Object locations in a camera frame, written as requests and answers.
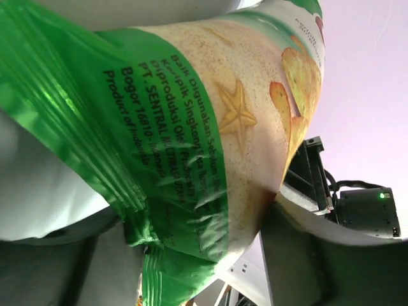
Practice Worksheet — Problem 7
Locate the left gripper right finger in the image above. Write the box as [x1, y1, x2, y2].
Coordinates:
[260, 194, 407, 305]

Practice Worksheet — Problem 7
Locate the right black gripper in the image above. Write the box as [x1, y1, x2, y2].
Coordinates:
[282, 136, 401, 238]

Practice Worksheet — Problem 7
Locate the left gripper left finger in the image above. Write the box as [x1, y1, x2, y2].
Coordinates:
[1, 219, 143, 305]

